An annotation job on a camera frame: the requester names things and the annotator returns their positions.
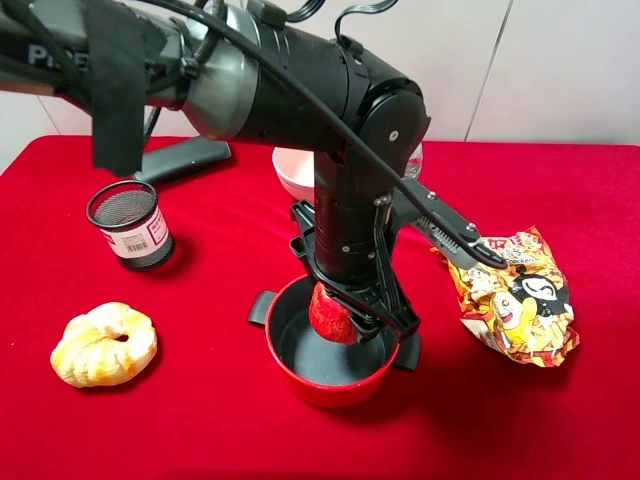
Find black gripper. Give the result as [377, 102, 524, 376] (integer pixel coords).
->
[289, 149, 418, 344]

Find red apple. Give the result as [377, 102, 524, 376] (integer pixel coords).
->
[309, 282, 357, 345]

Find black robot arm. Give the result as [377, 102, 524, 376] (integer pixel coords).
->
[1, 1, 430, 341]

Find white pink bowl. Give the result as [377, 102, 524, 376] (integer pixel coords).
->
[272, 147, 315, 204]

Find clear water bottle green label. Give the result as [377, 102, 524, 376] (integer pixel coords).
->
[404, 143, 424, 180]

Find red velvet tablecloth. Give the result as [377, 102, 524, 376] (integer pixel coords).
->
[1, 136, 639, 479]

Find orange prawn crackers bag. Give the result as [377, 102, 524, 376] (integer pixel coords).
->
[446, 226, 580, 367]

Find black flat case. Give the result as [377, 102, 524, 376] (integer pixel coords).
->
[133, 136, 232, 185]

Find black mesh pen cup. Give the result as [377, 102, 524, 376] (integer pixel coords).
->
[86, 179, 175, 272]

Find red pot black handles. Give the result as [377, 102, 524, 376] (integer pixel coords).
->
[248, 276, 422, 408]

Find yellow bread ring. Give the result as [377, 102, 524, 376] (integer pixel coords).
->
[49, 301, 159, 389]

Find black cable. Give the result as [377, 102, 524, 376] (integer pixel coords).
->
[0, 0, 507, 270]

